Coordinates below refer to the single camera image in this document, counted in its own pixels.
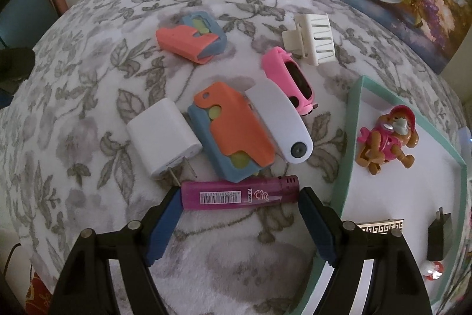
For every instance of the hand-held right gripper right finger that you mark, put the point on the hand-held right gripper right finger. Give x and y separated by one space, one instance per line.
317 226

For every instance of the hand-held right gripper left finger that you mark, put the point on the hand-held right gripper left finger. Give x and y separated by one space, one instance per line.
166 222

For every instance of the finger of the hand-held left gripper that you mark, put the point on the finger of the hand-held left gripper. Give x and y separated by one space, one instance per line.
14 64

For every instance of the purple lighter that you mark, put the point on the purple lighter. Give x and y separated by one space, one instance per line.
221 193

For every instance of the gold patterned lighter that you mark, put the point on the gold patterned lighter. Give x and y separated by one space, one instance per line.
379 226

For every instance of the white tray teal rim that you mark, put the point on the white tray teal rim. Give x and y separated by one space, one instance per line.
387 189

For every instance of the white charger plug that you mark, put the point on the white charger plug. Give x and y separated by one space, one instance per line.
162 138

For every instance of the brown dog toy figure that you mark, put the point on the brown dog toy figure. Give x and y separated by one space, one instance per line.
383 141

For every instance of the white curved band device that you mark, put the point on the white curved band device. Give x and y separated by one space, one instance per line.
280 115

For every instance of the large orange blue toy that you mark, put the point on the large orange blue toy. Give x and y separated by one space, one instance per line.
236 126

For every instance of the black charger plug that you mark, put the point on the black charger plug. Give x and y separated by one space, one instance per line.
438 241

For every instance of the red white small bottle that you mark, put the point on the red white small bottle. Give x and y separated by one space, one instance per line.
433 270

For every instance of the small orange blue toy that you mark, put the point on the small orange blue toy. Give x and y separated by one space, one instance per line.
180 42

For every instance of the pink smart watch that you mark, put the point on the pink smart watch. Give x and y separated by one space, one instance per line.
274 64

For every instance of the white ribbed hair clip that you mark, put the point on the white ribbed hair clip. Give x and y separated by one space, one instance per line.
295 36

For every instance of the red patterned cloth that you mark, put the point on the red patterned cloth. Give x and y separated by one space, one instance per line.
38 294

